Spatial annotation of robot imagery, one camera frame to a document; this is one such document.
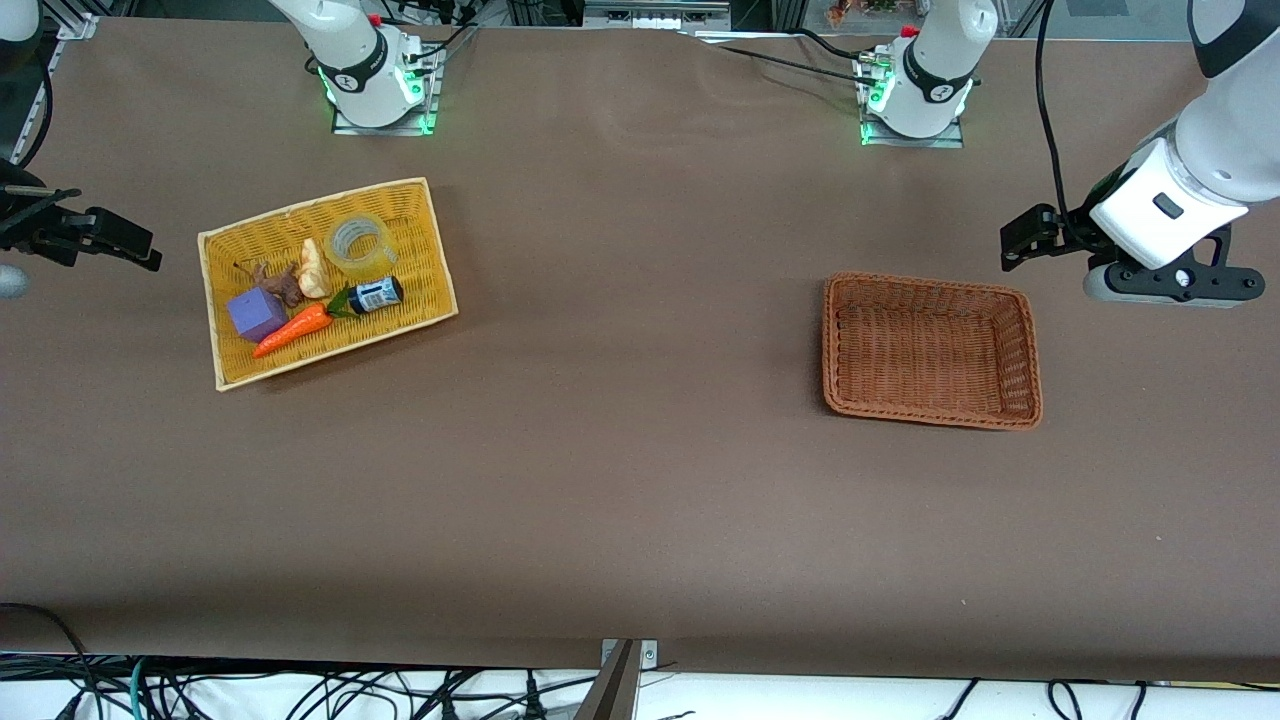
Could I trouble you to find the clear yellowish tape roll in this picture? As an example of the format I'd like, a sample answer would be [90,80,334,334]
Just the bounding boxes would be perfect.
[324,212,399,282]

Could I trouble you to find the brown wicker basket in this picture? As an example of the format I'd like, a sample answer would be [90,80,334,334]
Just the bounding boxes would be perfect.
[822,272,1044,431]

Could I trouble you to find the purple cube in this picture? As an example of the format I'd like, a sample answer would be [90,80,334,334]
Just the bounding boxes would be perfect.
[226,287,291,344]

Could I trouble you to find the dark brown root toy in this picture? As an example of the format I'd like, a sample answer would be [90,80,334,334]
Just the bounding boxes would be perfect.
[234,260,305,309]

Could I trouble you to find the orange toy carrot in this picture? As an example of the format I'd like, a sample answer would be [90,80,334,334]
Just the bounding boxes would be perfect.
[252,285,354,360]

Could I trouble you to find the pale yellow root toy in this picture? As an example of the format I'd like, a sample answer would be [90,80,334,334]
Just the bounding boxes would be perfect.
[297,238,332,300]

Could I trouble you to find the small blue-labelled bottle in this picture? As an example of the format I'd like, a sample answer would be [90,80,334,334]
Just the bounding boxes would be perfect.
[347,275,405,317]

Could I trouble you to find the yellow wicker basket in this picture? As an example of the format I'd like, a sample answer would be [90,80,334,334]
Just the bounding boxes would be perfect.
[197,177,460,392]

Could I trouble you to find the grey metal device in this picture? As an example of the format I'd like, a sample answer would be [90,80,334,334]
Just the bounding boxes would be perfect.
[582,0,733,31]

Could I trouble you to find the dark grey metal strut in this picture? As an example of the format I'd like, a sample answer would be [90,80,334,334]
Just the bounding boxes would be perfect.
[574,640,642,720]

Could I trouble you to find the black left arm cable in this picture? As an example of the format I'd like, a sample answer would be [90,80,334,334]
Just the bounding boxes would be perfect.
[1034,0,1097,251]

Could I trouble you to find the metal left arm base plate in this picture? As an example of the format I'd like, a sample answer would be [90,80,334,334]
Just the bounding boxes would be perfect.
[858,50,967,150]

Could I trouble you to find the short black table cable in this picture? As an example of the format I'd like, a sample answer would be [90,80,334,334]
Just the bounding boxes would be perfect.
[795,27,883,63]

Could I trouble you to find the long black table cable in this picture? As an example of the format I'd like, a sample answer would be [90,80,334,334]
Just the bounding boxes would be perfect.
[700,40,876,83]

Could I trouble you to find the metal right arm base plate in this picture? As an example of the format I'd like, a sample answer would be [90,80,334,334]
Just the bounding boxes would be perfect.
[331,44,443,137]

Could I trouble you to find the black looping floor cable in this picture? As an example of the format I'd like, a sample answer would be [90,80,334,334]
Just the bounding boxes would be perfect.
[0,602,106,720]

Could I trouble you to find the metal table edge bracket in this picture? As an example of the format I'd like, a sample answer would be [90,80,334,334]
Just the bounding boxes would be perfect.
[600,638,660,673]

